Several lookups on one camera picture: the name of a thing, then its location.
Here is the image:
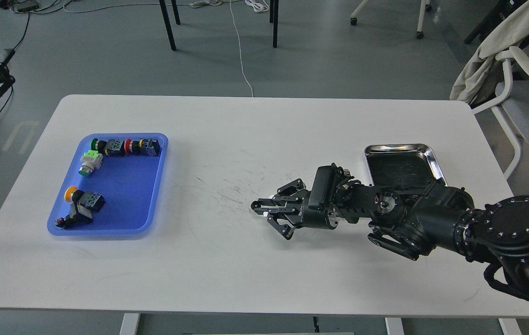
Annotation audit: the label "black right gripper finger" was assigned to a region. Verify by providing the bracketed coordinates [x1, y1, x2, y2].
[251, 179, 307, 210]
[252, 207, 302, 240]

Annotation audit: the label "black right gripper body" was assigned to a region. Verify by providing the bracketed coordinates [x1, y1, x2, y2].
[292, 188, 338, 230]

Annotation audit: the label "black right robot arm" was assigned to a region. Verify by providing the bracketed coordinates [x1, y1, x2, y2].
[251, 164, 529, 301]

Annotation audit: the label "steel tray with black liner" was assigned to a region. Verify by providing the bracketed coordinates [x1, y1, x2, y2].
[363, 143, 446, 189]

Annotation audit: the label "blue plastic tray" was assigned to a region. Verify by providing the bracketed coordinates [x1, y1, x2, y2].
[47, 132, 169, 237]

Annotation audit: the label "black table legs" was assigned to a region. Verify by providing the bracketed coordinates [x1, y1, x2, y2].
[158, 0, 279, 51]

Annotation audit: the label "white chair base with casters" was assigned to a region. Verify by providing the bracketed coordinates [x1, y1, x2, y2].
[348, 0, 434, 40]

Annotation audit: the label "beige jacket on chair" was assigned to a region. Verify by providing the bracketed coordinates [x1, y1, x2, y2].
[449, 1, 529, 104]

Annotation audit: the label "white office chair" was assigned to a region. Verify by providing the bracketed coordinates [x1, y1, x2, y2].
[472, 46, 529, 179]

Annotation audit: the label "light green push button switch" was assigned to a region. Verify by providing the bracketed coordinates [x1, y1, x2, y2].
[78, 150, 103, 177]

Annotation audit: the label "dark green push button switch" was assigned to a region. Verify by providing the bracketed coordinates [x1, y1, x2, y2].
[90, 138, 125, 157]

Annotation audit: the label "orange push button switch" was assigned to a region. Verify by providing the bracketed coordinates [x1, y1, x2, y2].
[64, 186, 106, 213]

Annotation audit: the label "black switch contact block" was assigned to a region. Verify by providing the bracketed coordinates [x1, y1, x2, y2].
[54, 203, 93, 229]

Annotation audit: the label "red push button switch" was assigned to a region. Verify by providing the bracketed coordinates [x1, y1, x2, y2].
[124, 138, 162, 157]

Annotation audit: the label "white floor cable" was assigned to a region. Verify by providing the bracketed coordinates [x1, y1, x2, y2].
[189, 0, 271, 97]

